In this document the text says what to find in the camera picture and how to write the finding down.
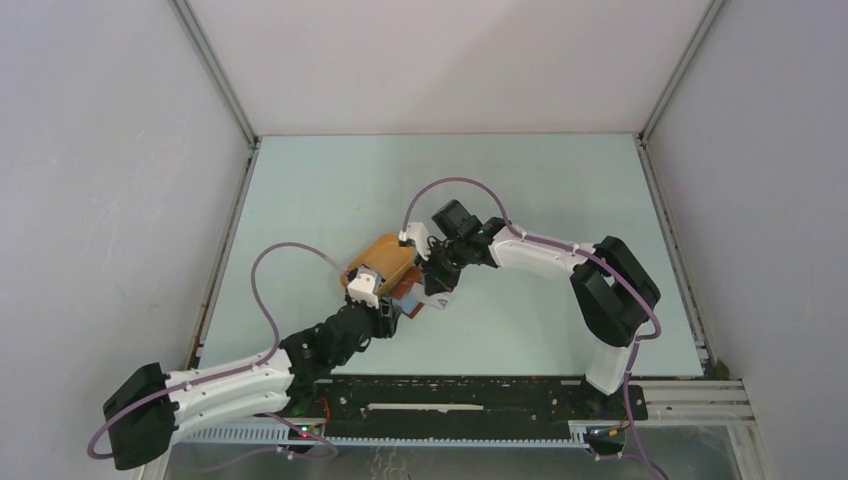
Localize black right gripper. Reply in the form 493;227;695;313
415;237;470;295

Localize white striped credit cards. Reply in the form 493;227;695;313
393;283;450;318

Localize brown leather card holder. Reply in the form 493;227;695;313
390;266;424;319

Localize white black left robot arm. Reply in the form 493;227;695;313
103;299;403;471

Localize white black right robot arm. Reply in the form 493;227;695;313
398;200;661;418

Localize orange plastic tray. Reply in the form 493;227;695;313
347;232;417;296

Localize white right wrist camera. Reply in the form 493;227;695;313
398;222;431;260

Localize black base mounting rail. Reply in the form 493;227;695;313
277;374;648;442

